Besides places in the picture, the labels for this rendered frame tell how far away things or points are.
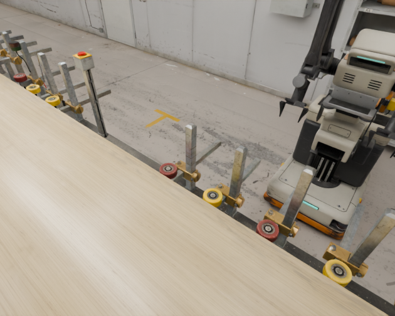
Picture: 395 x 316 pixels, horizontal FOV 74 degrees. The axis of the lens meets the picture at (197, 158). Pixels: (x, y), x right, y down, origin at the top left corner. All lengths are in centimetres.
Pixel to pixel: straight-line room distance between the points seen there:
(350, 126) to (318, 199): 61
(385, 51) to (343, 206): 107
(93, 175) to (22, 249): 38
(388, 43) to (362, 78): 19
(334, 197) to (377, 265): 53
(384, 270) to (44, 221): 208
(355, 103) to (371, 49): 28
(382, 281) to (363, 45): 150
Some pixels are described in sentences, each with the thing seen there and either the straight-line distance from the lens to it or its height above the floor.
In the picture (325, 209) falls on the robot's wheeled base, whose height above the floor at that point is 27.
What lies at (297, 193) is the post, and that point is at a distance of 98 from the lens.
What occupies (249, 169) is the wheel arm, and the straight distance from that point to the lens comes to 133.
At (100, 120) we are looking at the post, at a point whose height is 83.
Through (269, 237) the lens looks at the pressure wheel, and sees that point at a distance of 100.
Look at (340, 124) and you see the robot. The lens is 175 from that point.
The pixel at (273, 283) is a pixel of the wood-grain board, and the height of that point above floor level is 90.
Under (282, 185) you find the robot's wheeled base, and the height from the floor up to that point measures 28.
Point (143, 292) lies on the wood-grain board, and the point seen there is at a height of 90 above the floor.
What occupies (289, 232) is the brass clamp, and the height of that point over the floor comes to 84.
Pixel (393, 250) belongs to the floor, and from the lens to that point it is 247.
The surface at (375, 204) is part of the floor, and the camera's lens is 272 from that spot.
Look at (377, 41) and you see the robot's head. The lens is 156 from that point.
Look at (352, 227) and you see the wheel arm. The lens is 124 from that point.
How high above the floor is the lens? 172
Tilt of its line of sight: 41 degrees down
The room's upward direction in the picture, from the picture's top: 2 degrees clockwise
